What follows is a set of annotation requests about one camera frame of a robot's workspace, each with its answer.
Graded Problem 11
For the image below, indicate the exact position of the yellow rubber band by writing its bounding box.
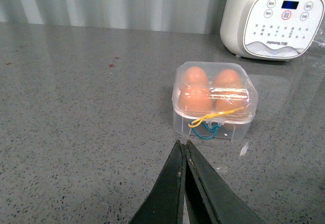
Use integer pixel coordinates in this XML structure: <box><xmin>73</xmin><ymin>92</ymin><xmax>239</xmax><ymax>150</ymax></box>
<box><xmin>188</xmin><ymin>107</ymin><xmax>245</xmax><ymax>129</ymax></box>

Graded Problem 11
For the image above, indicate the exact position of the clear plastic egg box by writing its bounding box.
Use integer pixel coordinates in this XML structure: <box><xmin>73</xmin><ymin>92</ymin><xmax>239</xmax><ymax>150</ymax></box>
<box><xmin>172</xmin><ymin>61</ymin><xmax>258</xmax><ymax>141</ymax></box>

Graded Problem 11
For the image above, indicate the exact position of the brown egg back left box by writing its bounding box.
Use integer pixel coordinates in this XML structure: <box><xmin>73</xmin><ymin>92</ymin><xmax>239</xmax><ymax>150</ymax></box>
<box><xmin>181</xmin><ymin>66</ymin><xmax>209</xmax><ymax>87</ymax></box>

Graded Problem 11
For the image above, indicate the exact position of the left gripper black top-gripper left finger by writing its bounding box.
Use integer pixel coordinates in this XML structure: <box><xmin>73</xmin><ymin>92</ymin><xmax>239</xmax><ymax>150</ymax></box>
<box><xmin>130</xmin><ymin>141</ymin><xmax>186</xmax><ymax>223</ymax></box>

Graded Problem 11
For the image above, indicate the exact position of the white Joyoung cooker appliance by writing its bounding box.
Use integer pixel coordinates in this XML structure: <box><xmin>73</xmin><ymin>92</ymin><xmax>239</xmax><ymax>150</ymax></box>
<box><xmin>220</xmin><ymin>0</ymin><xmax>324</xmax><ymax>60</ymax></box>

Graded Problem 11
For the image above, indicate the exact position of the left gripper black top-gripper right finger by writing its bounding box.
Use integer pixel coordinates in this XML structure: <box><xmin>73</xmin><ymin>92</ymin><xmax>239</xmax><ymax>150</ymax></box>
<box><xmin>185</xmin><ymin>140</ymin><xmax>263</xmax><ymax>223</ymax></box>

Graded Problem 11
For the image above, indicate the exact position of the brown egg front right box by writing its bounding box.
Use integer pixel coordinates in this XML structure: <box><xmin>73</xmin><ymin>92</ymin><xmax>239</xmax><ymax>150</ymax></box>
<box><xmin>212</xmin><ymin>87</ymin><xmax>249</xmax><ymax>113</ymax></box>

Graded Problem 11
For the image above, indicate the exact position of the brown egg box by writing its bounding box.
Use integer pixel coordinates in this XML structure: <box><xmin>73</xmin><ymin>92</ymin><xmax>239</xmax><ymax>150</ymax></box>
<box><xmin>181</xmin><ymin>66</ymin><xmax>209</xmax><ymax>87</ymax></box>
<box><xmin>212</xmin><ymin>69</ymin><xmax>243</xmax><ymax>88</ymax></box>
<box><xmin>212</xmin><ymin>87</ymin><xmax>249</xmax><ymax>113</ymax></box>

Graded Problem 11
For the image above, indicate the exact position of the blue rubber band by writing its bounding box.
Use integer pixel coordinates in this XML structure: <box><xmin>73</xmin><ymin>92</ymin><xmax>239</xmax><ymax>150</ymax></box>
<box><xmin>191</xmin><ymin>122</ymin><xmax>221</xmax><ymax>140</ymax></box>

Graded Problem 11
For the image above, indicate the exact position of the brown egg back right box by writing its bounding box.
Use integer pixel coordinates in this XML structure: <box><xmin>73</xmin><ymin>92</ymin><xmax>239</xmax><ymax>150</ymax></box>
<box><xmin>212</xmin><ymin>69</ymin><xmax>243</xmax><ymax>88</ymax></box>

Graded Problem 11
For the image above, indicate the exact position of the brown egg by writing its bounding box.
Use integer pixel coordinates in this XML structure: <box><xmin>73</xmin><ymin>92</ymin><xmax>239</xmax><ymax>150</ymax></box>
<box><xmin>178</xmin><ymin>87</ymin><xmax>213</xmax><ymax>114</ymax></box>

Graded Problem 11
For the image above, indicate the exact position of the grey curtain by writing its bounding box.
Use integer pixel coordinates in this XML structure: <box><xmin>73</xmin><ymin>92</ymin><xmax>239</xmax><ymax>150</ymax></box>
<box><xmin>1</xmin><ymin>0</ymin><xmax>226</xmax><ymax>34</ymax></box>

